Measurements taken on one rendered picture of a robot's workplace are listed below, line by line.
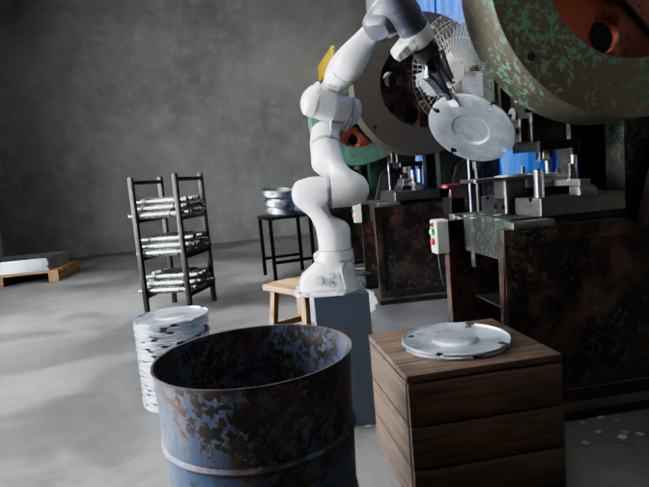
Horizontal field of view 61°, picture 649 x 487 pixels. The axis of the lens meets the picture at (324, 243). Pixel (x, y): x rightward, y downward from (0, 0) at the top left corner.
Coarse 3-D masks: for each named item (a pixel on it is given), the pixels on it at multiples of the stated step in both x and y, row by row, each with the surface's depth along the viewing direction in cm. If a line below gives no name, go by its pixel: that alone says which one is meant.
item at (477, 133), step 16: (464, 96) 168; (432, 112) 180; (448, 112) 177; (464, 112) 174; (480, 112) 170; (496, 112) 167; (432, 128) 186; (448, 128) 182; (464, 128) 180; (480, 128) 177; (496, 128) 172; (512, 128) 170; (448, 144) 189; (464, 144) 185; (480, 144) 182; (496, 144) 178; (512, 144) 175; (480, 160) 188
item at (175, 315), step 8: (152, 312) 227; (160, 312) 226; (168, 312) 222; (176, 312) 221; (184, 312) 219; (192, 312) 221; (200, 312) 220; (136, 320) 216; (144, 320) 215; (152, 320) 214; (160, 320) 212; (168, 320) 211; (176, 320) 210; (184, 320) 206
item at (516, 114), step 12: (516, 108) 197; (516, 120) 192; (528, 120) 190; (540, 120) 188; (552, 120) 189; (516, 132) 191; (528, 132) 190; (540, 132) 189; (552, 132) 189; (564, 132) 190; (516, 144) 200
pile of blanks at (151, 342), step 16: (192, 320) 209; (208, 320) 218; (144, 336) 206; (160, 336) 204; (176, 336) 205; (192, 336) 208; (144, 352) 207; (160, 352) 205; (144, 368) 209; (144, 384) 213; (144, 400) 213
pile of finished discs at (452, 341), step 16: (416, 336) 156; (432, 336) 155; (448, 336) 151; (464, 336) 150; (480, 336) 151; (496, 336) 149; (416, 352) 143; (432, 352) 141; (448, 352) 140; (464, 352) 139; (480, 352) 138; (496, 352) 138
